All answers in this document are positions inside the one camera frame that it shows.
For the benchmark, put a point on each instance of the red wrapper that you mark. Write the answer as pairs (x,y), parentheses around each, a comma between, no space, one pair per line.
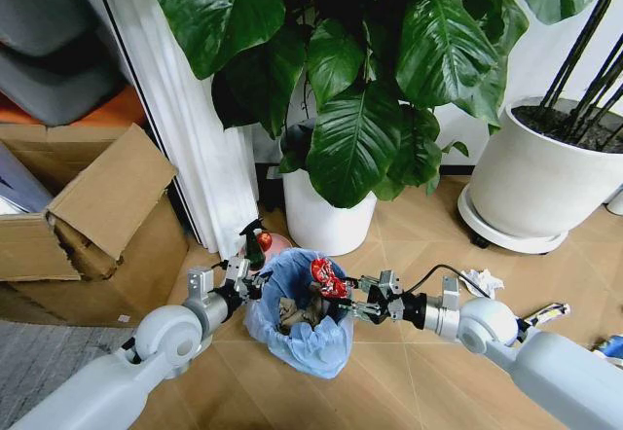
(327,279)

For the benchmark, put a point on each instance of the crumpled white paper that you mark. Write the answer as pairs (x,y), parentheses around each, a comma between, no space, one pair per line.
(483,280)

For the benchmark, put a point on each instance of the pink round dish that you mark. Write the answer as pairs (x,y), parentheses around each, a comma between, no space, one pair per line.
(280,244)

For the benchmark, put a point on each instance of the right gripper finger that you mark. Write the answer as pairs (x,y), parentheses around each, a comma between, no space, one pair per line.
(362,311)
(357,284)

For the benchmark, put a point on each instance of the white curtain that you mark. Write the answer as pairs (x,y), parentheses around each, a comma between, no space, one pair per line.
(190,123)

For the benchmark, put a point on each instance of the green spray bottle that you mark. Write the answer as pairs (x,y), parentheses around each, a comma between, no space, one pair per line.
(252,245)

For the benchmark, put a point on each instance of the large white plant pot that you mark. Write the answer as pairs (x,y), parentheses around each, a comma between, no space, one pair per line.
(540,177)

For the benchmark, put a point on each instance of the blue crumpled packet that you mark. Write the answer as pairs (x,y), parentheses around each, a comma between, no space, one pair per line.
(612,347)

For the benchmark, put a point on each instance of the dark thin plant stems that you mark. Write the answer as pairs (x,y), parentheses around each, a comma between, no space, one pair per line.
(589,75)

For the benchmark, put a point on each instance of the white object at wall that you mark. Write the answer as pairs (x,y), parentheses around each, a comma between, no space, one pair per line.
(615,203)

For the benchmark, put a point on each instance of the brown cardboard box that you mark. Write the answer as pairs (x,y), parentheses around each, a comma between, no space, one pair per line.
(83,225)

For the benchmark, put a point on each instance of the yellow blue snack wrapper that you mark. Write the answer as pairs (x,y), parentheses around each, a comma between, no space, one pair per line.
(550,313)

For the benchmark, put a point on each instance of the white wheeled pot saucer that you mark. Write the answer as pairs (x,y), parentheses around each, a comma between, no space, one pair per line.
(506,240)

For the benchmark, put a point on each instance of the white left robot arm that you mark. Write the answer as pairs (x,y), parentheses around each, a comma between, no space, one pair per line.
(146,352)

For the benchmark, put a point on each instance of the grey floor rug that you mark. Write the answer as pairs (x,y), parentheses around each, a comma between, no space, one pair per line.
(53,357)

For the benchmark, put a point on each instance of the trash bin with blue bag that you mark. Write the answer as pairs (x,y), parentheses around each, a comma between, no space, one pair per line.
(302,347)

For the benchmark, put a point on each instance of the large-leaf green plant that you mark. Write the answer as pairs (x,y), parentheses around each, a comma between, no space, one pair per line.
(350,84)

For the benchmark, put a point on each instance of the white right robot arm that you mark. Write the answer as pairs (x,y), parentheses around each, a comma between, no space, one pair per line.
(535,362)

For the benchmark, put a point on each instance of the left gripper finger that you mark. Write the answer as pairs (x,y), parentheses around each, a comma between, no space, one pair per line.
(259,279)
(253,294)

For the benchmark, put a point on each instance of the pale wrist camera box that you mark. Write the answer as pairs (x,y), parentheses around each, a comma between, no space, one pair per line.
(237,269)
(390,282)

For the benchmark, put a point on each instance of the small white plant pot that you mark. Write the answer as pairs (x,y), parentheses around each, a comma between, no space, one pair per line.
(326,221)

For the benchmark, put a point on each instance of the grey cushioned chair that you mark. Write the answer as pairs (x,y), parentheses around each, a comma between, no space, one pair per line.
(48,46)

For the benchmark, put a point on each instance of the small white floor label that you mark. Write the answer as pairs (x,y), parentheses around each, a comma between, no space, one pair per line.
(125,318)

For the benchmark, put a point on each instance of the brown crumpled paper trash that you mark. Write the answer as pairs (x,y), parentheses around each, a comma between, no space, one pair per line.
(297,315)

